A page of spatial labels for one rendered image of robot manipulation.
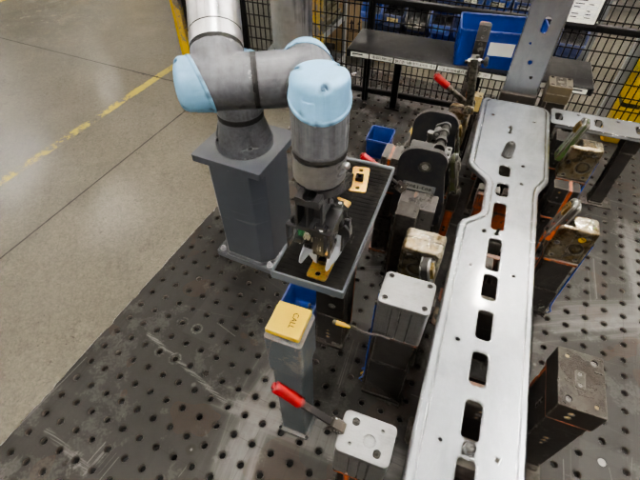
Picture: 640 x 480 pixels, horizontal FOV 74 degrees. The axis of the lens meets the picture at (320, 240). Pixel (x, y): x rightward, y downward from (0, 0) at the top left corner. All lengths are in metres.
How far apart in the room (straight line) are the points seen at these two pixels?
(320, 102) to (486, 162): 0.90
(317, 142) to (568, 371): 0.63
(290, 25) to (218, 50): 0.37
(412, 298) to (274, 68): 0.47
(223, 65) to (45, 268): 2.18
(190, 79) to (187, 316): 0.84
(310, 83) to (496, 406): 0.64
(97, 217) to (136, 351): 1.63
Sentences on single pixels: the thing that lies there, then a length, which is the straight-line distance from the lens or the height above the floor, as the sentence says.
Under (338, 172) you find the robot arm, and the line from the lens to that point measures 0.57.
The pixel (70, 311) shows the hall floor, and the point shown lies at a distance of 2.42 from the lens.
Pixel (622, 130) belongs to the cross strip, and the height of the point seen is 1.00.
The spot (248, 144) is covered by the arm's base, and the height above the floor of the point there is 1.13.
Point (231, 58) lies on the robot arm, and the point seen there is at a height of 1.51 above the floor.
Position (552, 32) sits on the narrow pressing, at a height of 1.21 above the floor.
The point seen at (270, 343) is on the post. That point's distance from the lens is 0.73.
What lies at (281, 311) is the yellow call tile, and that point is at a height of 1.16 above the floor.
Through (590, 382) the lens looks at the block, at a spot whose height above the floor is 1.03.
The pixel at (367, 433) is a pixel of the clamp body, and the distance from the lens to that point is 0.74.
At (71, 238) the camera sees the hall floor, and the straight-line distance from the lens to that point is 2.77.
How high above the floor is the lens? 1.76
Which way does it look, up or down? 48 degrees down
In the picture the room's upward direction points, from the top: straight up
